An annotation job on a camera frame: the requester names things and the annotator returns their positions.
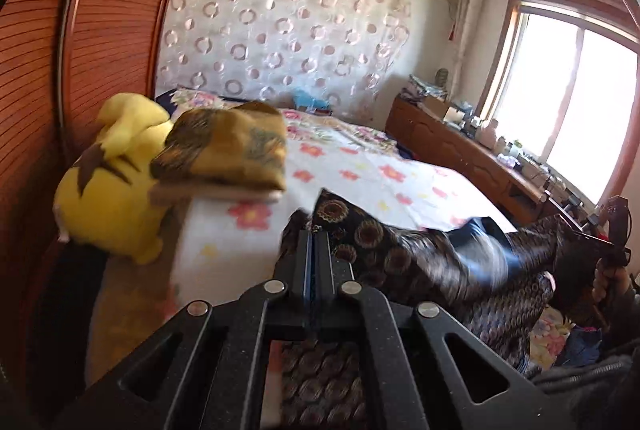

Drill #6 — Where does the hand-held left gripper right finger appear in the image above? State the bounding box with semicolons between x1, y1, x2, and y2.
312;230;576;430

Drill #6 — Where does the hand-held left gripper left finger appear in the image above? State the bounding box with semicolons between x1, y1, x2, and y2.
52;230;315;430

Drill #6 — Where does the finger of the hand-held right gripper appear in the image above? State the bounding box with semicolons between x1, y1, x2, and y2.
564;229;619;257

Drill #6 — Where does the navy circle-patterned collared shirt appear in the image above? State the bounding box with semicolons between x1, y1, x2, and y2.
277;189;608;430

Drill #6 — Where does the person's right forearm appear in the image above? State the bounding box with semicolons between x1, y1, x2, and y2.
530;335;640;430

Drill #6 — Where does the person's right hand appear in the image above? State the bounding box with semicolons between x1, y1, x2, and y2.
592;260;638;326

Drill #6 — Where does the floral bed sheet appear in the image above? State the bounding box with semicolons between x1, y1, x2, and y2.
170;87;608;371

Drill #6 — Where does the wooden framed window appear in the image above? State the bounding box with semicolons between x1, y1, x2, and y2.
477;0;640;211

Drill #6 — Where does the golden folded cloth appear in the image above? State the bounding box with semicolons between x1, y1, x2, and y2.
150;100;288;205

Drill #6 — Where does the pink kettle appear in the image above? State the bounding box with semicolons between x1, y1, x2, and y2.
475;119;501;149

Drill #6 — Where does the blue tissue packet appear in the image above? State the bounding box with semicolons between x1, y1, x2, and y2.
291;88;333;113

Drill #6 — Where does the wooden sideboard cabinet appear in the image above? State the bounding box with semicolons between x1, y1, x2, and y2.
385;94;591;231

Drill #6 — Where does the cardboard box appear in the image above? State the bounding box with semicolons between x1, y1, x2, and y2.
424;96;463;121

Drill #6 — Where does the yellow plush toy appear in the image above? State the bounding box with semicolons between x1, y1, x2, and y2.
52;94;176;265

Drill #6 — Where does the stack of folded cloths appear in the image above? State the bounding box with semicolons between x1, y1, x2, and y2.
406;74;448;103

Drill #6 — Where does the sheer circle-patterned curtain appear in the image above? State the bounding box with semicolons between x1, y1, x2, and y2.
155;0;413;121

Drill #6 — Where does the white window curtain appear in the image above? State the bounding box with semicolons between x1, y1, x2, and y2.
452;0;488;75

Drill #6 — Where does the wooden louvred wardrobe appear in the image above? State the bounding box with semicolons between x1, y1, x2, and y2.
0;0;201;411

